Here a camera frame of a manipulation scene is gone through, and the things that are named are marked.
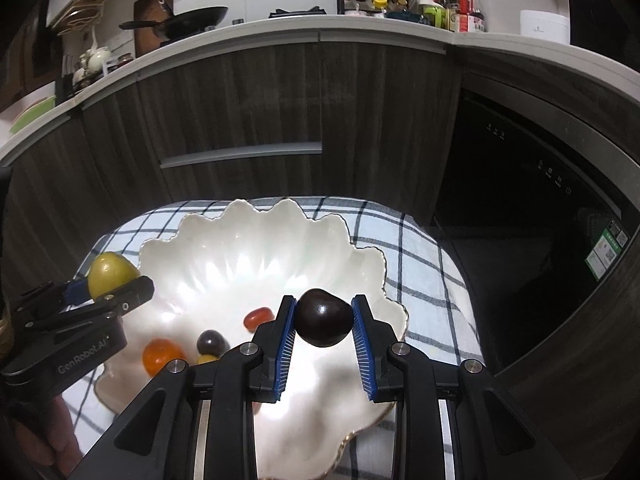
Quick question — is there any black stove grate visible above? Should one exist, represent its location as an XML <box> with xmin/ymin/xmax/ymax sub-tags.
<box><xmin>269</xmin><ymin>6</ymin><xmax>326</xmax><ymax>20</ymax></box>

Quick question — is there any blue checked cloth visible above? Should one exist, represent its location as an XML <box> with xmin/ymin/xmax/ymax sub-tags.
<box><xmin>60</xmin><ymin>196</ymin><xmax>486</xmax><ymax>480</ymax></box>

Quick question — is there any dark wooden kitchen cabinet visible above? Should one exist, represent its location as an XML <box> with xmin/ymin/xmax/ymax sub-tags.
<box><xmin>0</xmin><ymin>35</ymin><xmax>463</xmax><ymax>286</ymax></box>

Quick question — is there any yellow-green tomato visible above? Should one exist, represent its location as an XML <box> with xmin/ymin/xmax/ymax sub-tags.
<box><xmin>87</xmin><ymin>252</ymin><xmax>142</xmax><ymax>301</ymax></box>

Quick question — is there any large dark tomato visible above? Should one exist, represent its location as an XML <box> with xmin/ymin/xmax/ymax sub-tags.
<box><xmin>296</xmin><ymin>288</ymin><xmax>353</xmax><ymax>347</ymax></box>

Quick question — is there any green label sticker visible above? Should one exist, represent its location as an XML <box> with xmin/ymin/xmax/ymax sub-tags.
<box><xmin>585</xmin><ymin>220</ymin><xmax>630</xmax><ymax>278</ymax></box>

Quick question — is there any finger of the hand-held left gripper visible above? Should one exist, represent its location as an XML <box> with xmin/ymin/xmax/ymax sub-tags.
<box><xmin>10</xmin><ymin>280</ymin><xmax>92</xmax><ymax>322</ymax></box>
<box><xmin>25</xmin><ymin>275</ymin><xmax>155</xmax><ymax>335</ymax></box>

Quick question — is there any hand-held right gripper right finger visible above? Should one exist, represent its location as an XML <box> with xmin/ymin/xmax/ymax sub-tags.
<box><xmin>350</xmin><ymin>294</ymin><xmax>571</xmax><ymax>480</ymax></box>

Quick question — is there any white round appliance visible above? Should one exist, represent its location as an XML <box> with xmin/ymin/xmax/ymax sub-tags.
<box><xmin>520</xmin><ymin>9</ymin><xmax>571</xmax><ymax>45</ymax></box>

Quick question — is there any white scalloped bowl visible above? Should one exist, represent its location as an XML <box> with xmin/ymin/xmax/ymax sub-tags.
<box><xmin>95</xmin><ymin>199</ymin><xmax>408</xmax><ymax>480</ymax></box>

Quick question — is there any green lidded container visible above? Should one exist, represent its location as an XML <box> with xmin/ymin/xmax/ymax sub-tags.
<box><xmin>419</xmin><ymin>0</ymin><xmax>448</xmax><ymax>28</ymax></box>

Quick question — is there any black frying pan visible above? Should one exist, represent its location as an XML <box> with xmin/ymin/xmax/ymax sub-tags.
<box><xmin>119</xmin><ymin>6</ymin><xmax>229</xmax><ymax>41</ymax></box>

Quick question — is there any red and white box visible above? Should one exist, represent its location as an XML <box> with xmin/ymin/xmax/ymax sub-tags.
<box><xmin>452</xmin><ymin>12</ymin><xmax>487</xmax><ymax>33</ymax></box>

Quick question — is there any black dishwasher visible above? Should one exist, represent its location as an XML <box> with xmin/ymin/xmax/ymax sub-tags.
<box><xmin>432</xmin><ymin>85</ymin><xmax>640</xmax><ymax>376</ymax></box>

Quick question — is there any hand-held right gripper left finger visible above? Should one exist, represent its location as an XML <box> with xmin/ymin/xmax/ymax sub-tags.
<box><xmin>70</xmin><ymin>294</ymin><xmax>299</xmax><ymax>480</ymax></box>

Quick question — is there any green plate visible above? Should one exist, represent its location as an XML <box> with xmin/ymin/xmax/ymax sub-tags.
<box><xmin>10</xmin><ymin>95</ymin><xmax>56</xmax><ymax>133</ymax></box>

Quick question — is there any orange cherry tomato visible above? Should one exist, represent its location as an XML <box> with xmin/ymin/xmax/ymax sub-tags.
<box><xmin>142</xmin><ymin>338</ymin><xmax>185</xmax><ymax>376</ymax></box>

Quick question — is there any white teapot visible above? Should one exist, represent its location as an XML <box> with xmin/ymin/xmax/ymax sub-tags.
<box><xmin>82</xmin><ymin>46</ymin><xmax>113</xmax><ymax>70</ymax></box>

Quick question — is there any red cherry tomato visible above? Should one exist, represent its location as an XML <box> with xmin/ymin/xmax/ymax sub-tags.
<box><xmin>243</xmin><ymin>306</ymin><xmax>275</xmax><ymax>331</ymax></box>

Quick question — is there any person's left hand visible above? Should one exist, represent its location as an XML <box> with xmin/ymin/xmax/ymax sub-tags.
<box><xmin>7</xmin><ymin>392</ymin><xmax>83</xmax><ymax>471</ymax></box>

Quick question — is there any grey drawer handle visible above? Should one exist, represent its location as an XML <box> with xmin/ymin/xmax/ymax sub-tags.
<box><xmin>160</xmin><ymin>142</ymin><xmax>323</xmax><ymax>169</ymax></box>

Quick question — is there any wooden cutting board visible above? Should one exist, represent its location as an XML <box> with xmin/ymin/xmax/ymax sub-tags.
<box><xmin>132</xmin><ymin>0</ymin><xmax>175</xmax><ymax>56</ymax></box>

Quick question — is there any small dark cherry tomato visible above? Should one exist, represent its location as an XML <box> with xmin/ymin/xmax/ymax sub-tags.
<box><xmin>196</xmin><ymin>329</ymin><xmax>228</xmax><ymax>356</ymax></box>

